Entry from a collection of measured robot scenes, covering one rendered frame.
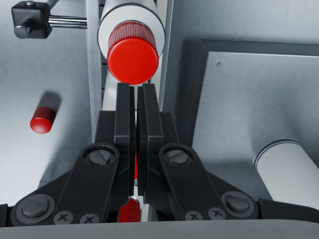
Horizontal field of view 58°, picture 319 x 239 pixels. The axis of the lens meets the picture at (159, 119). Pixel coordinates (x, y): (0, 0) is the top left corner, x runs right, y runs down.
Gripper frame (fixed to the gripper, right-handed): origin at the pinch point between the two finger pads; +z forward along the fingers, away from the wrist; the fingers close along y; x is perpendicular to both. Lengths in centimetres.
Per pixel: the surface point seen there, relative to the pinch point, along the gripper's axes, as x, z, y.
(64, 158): -30.3, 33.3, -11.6
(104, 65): -9.1, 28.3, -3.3
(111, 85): -7.0, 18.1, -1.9
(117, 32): 1.2, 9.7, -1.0
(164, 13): -1.0, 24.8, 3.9
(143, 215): -36.7, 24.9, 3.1
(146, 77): -1.0, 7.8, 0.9
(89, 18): -0.8, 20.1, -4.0
